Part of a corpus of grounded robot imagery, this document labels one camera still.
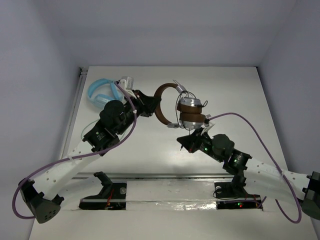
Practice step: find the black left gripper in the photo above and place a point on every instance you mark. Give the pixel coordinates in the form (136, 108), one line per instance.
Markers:
(141, 102)

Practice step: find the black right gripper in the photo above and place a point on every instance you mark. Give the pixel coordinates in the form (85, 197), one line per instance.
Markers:
(191, 142)

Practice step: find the brown silver headphones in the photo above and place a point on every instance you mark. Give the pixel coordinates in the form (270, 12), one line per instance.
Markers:
(188, 108)

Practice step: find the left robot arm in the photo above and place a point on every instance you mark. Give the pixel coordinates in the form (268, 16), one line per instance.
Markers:
(42, 191)

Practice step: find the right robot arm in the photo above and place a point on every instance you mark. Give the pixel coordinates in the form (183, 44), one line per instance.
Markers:
(255, 177)

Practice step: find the light blue headphones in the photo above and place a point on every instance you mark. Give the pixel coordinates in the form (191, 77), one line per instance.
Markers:
(101, 99)

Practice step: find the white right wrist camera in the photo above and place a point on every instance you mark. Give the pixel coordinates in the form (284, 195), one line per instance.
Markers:
(207, 124)

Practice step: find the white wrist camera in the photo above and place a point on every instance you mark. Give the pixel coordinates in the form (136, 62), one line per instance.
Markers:
(126, 83)
(207, 124)

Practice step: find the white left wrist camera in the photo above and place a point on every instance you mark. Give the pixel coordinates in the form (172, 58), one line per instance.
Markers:
(126, 83)

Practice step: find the aluminium rail frame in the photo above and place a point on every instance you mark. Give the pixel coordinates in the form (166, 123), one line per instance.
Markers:
(83, 71)

